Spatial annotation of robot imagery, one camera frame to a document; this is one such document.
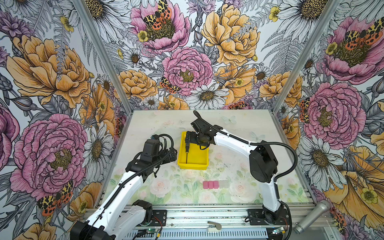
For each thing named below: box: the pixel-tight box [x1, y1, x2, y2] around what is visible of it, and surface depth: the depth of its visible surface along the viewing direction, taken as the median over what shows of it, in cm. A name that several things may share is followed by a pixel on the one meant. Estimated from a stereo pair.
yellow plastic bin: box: [177, 131, 210, 170], surface depth 96 cm
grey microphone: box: [294, 200, 331, 235], surface depth 74 cm
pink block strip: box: [203, 181, 220, 189], surface depth 86 cm
